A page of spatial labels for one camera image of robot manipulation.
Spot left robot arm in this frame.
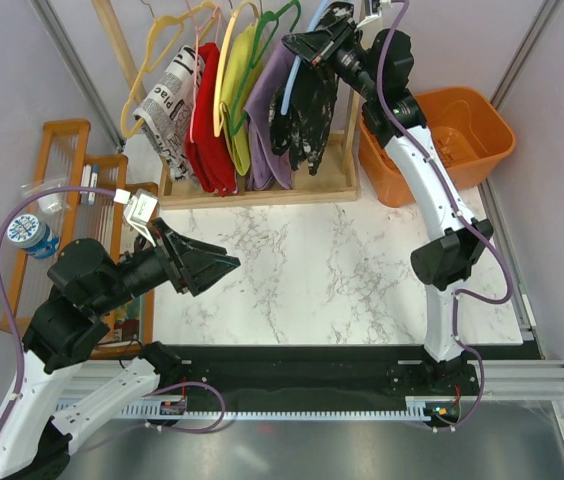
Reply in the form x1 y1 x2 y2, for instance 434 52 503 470
0 218 240 479

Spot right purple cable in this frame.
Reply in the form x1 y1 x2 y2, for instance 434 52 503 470
376 0 513 434

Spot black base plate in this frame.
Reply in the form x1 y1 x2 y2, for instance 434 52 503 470
160 345 479 412

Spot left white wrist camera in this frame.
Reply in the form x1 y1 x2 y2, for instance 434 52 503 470
113 189 158 246

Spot orange plastic basket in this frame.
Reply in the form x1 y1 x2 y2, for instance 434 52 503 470
358 87 516 208

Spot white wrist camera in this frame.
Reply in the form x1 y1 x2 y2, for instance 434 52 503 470
113 189 158 246
358 0 403 28

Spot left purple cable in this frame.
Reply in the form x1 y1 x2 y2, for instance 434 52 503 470
0 185 116 480

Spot light blue hanger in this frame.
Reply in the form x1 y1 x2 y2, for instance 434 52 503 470
280 0 330 116

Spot yellow-green garment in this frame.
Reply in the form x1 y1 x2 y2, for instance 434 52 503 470
220 25 263 176

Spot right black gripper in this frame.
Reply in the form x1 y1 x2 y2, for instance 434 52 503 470
280 14 378 102

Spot white marker pens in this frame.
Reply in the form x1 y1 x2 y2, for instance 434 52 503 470
80 164 99 205

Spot red garment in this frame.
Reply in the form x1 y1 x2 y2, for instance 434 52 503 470
185 42 237 197

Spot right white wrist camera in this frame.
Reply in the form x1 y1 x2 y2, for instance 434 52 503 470
358 0 403 28

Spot purple cable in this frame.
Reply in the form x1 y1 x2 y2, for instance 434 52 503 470
0 185 116 480
376 0 513 434

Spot blue white round tin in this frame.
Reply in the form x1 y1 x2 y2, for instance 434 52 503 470
6 214 59 260

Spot black white-stained trousers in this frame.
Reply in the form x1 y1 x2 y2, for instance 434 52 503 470
267 0 354 175

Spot aluminium frame rail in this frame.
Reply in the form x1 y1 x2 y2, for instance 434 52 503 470
482 360 564 401

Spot white cable duct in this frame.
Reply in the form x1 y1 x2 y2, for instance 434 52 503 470
113 399 431 422

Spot pink hanger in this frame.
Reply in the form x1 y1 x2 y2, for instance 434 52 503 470
186 1 221 142

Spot purple garment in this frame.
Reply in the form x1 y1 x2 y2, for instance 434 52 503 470
244 42 293 190

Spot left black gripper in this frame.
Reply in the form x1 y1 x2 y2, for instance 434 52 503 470
93 216 242 313

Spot newspaper print garment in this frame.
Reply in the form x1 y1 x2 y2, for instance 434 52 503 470
133 45 200 182

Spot wooden clothes rack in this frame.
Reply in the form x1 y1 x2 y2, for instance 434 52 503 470
92 1 360 210

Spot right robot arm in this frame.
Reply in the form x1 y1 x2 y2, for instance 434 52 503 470
283 20 493 394

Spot orange wooden shelf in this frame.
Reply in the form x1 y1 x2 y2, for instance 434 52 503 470
7 119 157 360

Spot clear plastic bag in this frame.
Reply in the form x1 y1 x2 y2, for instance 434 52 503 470
20 176 71 216

